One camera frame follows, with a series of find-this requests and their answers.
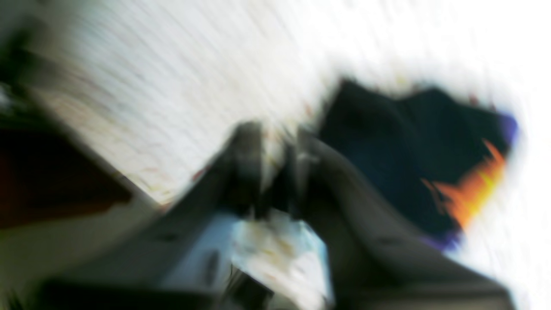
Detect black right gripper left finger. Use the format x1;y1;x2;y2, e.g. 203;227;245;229
39;121;268;310

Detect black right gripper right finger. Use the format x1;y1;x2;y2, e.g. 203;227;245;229
284;129;515;310

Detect black t-shirt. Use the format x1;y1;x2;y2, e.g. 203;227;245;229
319;80;518;251

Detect terrazzo pattern tablecloth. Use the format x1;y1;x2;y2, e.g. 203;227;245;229
35;0;550;310

